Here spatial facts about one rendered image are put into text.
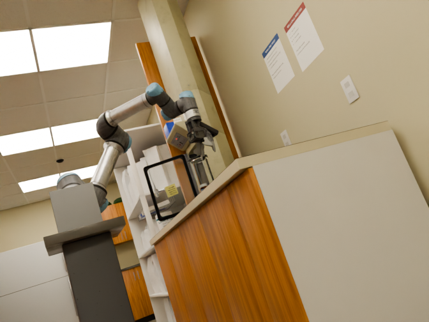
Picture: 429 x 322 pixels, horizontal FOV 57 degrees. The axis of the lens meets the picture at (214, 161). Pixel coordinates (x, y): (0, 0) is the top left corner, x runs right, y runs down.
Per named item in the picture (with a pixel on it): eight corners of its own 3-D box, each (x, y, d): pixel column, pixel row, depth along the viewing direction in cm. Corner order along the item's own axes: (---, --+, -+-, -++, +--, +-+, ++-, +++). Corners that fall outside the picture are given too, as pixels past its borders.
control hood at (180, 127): (185, 150, 279) (180, 137, 281) (196, 133, 250) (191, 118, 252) (169, 154, 275) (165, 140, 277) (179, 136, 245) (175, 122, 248)
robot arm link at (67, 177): (53, 195, 182) (49, 182, 192) (75, 210, 190) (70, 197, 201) (72, 177, 182) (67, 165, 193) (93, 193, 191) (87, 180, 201)
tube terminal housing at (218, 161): (238, 204, 278) (203, 106, 295) (256, 193, 248) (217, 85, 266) (206, 214, 268) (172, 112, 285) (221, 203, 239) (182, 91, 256)
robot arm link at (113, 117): (89, 114, 219) (158, 76, 199) (103, 126, 226) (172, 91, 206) (83, 128, 211) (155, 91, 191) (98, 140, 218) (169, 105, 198)
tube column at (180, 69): (203, 106, 295) (167, 2, 315) (217, 85, 266) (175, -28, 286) (172, 112, 285) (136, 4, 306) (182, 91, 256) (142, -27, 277)
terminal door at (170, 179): (202, 207, 268) (184, 153, 277) (159, 222, 267) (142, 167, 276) (202, 207, 268) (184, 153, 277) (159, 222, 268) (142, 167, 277)
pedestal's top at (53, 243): (45, 246, 153) (43, 237, 154) (48, 256, 182) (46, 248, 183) (126, 224, 166) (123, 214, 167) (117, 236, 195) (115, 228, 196)
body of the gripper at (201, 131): (189, 145, 199) (182, 123, 202) (203, 143, 205) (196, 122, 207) (197, 138, 194) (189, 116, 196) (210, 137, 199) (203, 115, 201)
